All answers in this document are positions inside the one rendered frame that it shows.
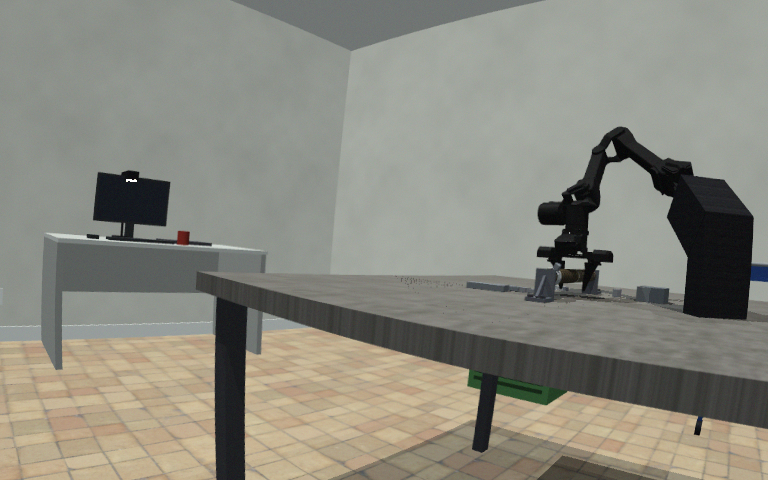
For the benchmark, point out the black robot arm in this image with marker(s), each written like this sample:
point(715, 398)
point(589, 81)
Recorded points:
point(569, 212)

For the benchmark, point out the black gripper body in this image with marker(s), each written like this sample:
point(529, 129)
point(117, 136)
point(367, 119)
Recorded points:
point(597, 256)

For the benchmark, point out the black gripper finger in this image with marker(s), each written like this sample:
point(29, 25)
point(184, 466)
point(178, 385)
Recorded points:
point(562, 267)
point(589, 270)

